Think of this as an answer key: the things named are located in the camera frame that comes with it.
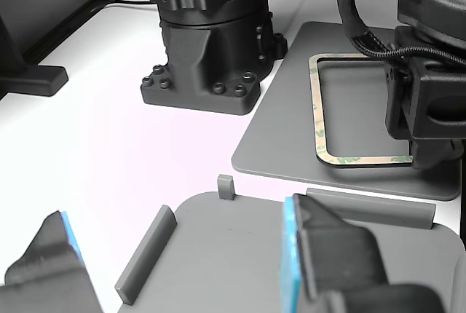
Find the robot arm black gripper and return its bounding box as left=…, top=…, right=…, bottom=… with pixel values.
left=384, top=25, right=466, bottom=172

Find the thin black cable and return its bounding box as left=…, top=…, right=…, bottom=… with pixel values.
left=113, top=0, right=159, bottom=8

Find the camera gripper finger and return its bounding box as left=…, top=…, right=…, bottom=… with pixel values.
left=280, top=192, right=449, bottom=313
left=0, top=210, right=105, bottom=313

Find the rectangular frame with tape liner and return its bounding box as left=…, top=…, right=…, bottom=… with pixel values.
left=307, top=52, right=416, bottom=170

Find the black stand foot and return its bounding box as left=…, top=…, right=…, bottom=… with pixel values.
left=0, top=14, right=70, bottom=98

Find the flat grey plate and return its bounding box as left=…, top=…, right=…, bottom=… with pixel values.
left=231, top=20, right=460, bottom=202

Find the grey holder plate with rails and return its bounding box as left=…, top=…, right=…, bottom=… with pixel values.
left=114, top=173, right=466, bottom=313

